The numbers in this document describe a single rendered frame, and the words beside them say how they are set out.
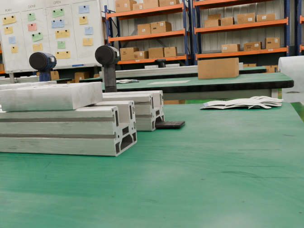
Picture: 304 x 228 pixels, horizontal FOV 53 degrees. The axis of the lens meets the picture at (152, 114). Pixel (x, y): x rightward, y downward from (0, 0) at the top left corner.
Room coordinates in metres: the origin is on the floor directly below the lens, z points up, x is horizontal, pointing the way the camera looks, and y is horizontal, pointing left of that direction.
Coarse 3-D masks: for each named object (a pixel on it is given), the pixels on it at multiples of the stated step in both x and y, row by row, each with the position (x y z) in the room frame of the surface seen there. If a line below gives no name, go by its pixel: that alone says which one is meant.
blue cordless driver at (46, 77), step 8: (32, 56) 1.01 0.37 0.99; (40, 56) 1.02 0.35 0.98; (48, 56) 1.06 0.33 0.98; (32, 64) 1.01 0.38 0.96; (40, 64) 1.02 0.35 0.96; (48, 64) 1.04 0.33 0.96; (40, 72) 1.06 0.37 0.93; (48, 72) 1.07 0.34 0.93; (40, 80) 1.05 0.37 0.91; (48, 80) 1.06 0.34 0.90
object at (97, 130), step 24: (0, 120) 0.61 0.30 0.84; (24, 120) 0.59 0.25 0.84; (48, 120) 0.57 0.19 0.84; (72, 120) 0.55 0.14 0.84; (96, 120) 0.53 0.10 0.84; (120, 120) 0.58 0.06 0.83; (0, 144) 0.60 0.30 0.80; (24, 144) 0.57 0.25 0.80; (48, 144) 0.56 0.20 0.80; (72, 144) 0.54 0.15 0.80; (96, 144) 0.52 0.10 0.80; (120, 144) 0.53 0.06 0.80
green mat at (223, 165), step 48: (144, 144) 0.58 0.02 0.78; (192, 144) 0.55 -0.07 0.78; (240, 144) 0.53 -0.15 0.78; (288, 144) 0.51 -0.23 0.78; (0, 192) 0.39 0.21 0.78; (48, 192) 0.38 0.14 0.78; (96, 192) 0.36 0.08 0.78; (144, 192) 0.35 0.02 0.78; (192, 192) 0.34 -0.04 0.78; (240, 192) 0.33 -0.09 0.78; (288, 192) 0.32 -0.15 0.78
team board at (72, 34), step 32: (0, 0) 4.15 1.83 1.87; (32, 0) 3.99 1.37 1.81; (64, 0) 3.84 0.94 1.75; (96, 0) 3.70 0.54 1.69; (0, 32) 4.18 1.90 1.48; (32, 32) 4.01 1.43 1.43; (64, 32) 3.85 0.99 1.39; (96, 32) 3.71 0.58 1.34; (64, 64) 3.87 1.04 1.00; (96, 64) 3.72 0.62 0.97
